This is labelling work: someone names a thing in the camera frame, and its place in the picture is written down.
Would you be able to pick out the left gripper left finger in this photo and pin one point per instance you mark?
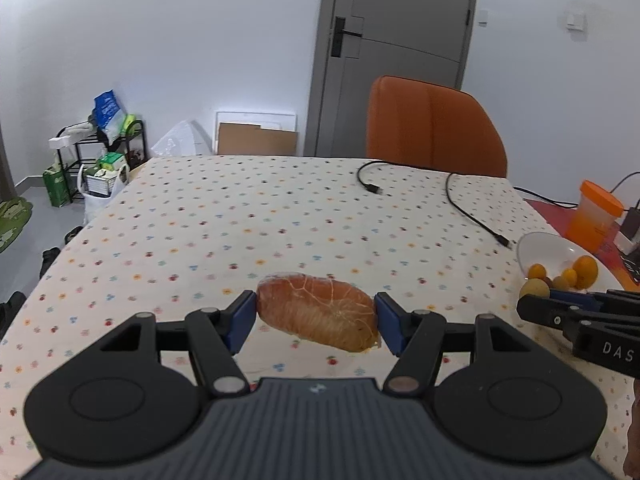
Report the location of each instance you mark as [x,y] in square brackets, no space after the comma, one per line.
[140,388]

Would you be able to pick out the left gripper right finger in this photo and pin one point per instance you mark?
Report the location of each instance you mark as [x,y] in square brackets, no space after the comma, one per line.
[489,387]

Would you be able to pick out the large orange front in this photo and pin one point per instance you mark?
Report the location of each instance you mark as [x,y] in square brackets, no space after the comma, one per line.
[586,270]

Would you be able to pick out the green-brown round fruit front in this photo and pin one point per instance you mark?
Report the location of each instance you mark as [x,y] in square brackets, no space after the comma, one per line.
[535,287]

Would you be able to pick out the green-brown round fruit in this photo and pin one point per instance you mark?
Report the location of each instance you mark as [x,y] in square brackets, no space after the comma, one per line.
[560,283]
[535,287]

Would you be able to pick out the small orange kumquat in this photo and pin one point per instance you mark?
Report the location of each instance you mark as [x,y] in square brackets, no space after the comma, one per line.
[537,272]

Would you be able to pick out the green-brown round fruit back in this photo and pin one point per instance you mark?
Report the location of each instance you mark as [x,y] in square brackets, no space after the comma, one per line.
[560,283]

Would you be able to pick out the person's right hand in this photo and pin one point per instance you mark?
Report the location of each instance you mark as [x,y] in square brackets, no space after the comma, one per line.
[632,461]

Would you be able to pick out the tiny orange in plate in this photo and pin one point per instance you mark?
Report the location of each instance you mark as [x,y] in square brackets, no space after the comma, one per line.
[570,276]

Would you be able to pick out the white power strip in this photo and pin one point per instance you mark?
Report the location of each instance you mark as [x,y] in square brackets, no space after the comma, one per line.
[624,246]

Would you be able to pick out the white plate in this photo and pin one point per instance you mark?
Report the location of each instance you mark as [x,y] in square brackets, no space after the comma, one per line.
[556,254]

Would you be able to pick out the black charger adapter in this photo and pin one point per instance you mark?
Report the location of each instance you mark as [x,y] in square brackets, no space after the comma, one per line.
[631,224]

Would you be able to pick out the orange lidded jar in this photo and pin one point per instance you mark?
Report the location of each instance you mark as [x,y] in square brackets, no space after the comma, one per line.
[594,216]

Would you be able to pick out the orange red table mat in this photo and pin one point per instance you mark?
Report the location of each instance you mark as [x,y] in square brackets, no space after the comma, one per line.
[608,254]

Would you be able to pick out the black shoe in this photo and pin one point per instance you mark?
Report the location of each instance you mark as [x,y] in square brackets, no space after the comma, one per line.
[48,258]

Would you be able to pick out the white shopping bag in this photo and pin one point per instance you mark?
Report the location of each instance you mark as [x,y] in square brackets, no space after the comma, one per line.
[98,188]

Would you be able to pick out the black metal shelf rack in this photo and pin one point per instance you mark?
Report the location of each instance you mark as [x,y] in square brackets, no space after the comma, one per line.
[82,145]

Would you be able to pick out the clear plastic bag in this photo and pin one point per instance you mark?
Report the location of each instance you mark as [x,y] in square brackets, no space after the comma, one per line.
[187,138]

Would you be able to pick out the orange chair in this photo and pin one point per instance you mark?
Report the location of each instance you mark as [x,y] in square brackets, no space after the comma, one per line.
[432,126]

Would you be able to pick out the cardboard sheet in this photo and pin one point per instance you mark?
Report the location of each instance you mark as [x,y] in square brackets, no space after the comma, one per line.
[239,139]

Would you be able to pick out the blue plastic bag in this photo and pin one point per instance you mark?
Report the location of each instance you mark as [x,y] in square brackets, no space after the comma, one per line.
[108,113]

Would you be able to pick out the grey door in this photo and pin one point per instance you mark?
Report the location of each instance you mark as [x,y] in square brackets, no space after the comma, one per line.
[427,40]

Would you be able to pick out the wall light switch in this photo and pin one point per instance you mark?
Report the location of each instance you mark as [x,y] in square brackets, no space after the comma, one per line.
[575,21]

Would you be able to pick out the black door handle lock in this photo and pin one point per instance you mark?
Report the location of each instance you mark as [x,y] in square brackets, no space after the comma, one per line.
[339,32]

